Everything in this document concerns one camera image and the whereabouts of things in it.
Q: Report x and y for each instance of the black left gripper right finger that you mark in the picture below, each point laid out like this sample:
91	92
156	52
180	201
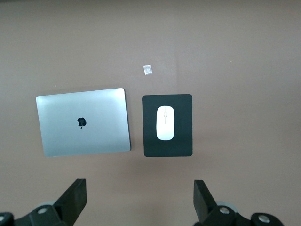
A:
204	202

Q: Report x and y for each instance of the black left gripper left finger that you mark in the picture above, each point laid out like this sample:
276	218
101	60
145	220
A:
73	200

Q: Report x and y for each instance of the white computer mouse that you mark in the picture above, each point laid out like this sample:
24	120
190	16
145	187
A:
165	123

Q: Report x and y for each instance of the black mouse pad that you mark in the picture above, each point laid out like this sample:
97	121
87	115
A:
150	141

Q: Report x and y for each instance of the silver apple laptop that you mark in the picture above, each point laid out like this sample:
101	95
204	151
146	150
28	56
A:
82	122

